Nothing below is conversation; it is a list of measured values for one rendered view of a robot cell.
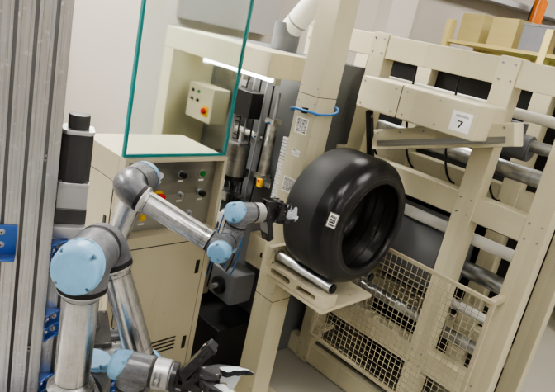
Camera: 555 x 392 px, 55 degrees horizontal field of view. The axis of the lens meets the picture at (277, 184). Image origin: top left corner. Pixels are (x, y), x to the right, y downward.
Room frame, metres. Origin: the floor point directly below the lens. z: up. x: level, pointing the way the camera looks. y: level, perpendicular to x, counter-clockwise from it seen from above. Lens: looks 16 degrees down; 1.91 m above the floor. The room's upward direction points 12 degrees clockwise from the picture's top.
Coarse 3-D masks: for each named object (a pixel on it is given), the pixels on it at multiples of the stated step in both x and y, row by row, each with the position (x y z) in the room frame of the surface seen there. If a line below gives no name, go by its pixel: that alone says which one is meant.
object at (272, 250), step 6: (270, 246) 2.31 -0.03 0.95; (276, 246) 2.32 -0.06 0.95; (282, 246) 2.35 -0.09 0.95; (270, 252) 2.30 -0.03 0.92; (276, 252) 2.32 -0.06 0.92; (288, 252) 2.38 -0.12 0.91; (270, 258) 2.30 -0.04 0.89; (276, 258) 2.32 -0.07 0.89; (294, 258) 2.42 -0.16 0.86; (270, 264) 2.30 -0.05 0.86
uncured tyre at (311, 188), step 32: (320, 160) 2.23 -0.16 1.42; (352, 160) 2.20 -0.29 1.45; (384, 160) 2.29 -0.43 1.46; (320, 192) 2.09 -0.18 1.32; (352, 192) 2.06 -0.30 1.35; (384, 192) 2.48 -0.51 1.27; (288, 224) 2.13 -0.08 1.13; (320, 224) 2.02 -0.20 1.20; (352, 224) 2.53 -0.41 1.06; (384, 224) 2.46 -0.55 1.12; (320, 256) 2.03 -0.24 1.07; (352, 256) 2.40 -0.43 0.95; (384, 256) 2.33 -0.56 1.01
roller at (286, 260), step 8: (280, 256) 2.31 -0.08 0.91; (288, 256) 2.30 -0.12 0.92; (288, 264) 2.26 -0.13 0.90; (296, 264) 2.24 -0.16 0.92; (304, 272) 2.19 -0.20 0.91; (312, 272) 2.18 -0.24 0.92; (312, 280) 2.16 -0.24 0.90; (320, 280) 2.13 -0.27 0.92; (328, 280) 2.14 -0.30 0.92; (328, 288) 2.10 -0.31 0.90; (336, 288) 2.12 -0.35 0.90
